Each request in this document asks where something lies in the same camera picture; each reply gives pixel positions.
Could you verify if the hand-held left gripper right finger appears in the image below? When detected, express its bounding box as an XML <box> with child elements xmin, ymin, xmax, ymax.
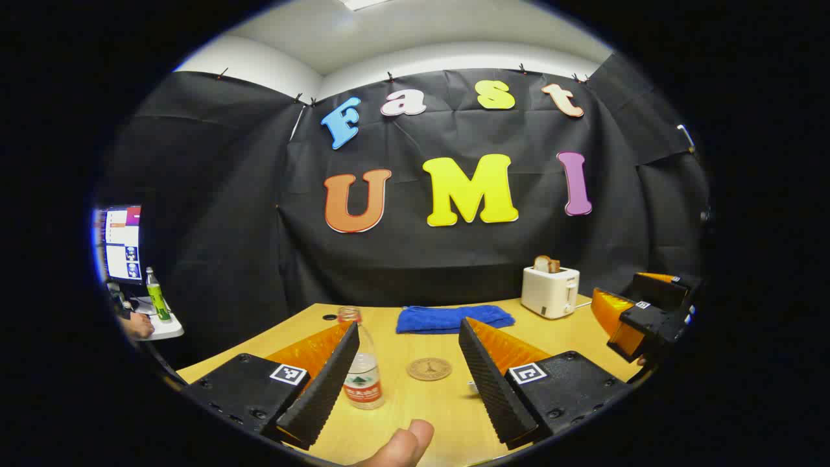
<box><xmin>458</xmin><ymin>317</ymin><xmax>634</xmax><ymax>448</ymax></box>

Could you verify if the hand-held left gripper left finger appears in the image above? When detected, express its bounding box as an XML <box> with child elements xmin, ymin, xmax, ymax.
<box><xmin>182</xmin><ymin>320</ymin><xmax>361</xmax><ymax>451</ymax></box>

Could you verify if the clear plastic water bottle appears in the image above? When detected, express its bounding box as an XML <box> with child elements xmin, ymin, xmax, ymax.
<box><xmin>337</xmin><ymin>306</ymin><xmax>385</xmax><ymax>411</ymax></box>

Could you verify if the round cork coaster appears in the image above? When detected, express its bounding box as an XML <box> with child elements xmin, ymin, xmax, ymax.
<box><xmin>407</xmin><ymin>357</ymin><xmax>453</xmax><ymax>381</ymax></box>

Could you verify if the green drink bottle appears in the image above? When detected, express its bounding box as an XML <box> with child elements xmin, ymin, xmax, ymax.
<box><xmin>145</xmin><ymin>267</ymin><xmax>172</xmax><ymax>323</ymax></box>

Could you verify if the folded blue towel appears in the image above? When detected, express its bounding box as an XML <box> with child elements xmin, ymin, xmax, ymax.
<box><xmin>396</xmin><ymin>304</ymin><xmax>516</xmax><ymax>335</ymax></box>

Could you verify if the white toaster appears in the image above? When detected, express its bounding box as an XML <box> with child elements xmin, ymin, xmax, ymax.
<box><xmin>521</xmin><ymin>265</ymin><xmax>581</xmax><ymax>320</ymax></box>

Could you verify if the small white desk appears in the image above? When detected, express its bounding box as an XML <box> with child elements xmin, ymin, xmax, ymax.
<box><xmin>133</xmin><ymin>295</ymin><xmax>185</xmax><ymax>342</ymax></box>

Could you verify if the black backdrop cloth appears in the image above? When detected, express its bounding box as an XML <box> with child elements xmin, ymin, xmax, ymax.
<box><xmin>97</xmin><ymin>52</ymin><xmax>711</xmax><ymax>367</ymax></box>

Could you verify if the computer monitor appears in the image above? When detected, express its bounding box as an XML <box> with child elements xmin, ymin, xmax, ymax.
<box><xmin>97</xmin><ymin>205</ymin><xmax>143</xmax><ymax>285</ymax></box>

